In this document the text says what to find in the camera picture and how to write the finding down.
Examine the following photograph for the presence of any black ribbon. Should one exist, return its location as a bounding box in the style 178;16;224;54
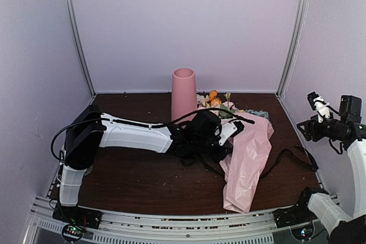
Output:
181;145;319;180

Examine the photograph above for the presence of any aluminium left corner post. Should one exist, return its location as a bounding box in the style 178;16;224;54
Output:
65;0;96;98

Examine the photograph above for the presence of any artificial flower bouquet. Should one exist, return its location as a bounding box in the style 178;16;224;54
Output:
196;90;270;121

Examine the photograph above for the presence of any aluminium right corner post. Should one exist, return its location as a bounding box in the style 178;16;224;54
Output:
276;0;309;99

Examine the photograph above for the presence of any aluminium corner post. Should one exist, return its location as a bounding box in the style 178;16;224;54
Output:
276;0;309;99
65;0;96;98

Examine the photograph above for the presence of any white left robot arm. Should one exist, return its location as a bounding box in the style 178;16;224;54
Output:
58;106;254;223

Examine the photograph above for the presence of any aluminium front rail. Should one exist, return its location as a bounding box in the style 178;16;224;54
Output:
28;195;344;244

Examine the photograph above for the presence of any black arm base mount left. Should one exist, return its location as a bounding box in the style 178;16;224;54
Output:
52;205;102;229

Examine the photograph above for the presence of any clear printed glass cup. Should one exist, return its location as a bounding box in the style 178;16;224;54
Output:
83;165;93;177

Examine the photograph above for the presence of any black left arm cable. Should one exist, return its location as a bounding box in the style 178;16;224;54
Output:
50;108;255;163

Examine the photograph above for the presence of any pink vase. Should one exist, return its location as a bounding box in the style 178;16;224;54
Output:
171;68;197;120

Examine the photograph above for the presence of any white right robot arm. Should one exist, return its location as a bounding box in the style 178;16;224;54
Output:
293;91;365;243

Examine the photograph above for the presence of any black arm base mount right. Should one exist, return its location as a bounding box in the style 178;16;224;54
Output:
273;204;317;228

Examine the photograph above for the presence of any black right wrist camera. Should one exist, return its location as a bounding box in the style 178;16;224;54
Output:
339;95;362;123

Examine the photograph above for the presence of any pink wrapping paper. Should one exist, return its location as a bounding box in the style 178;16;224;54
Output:
220;113;274;213

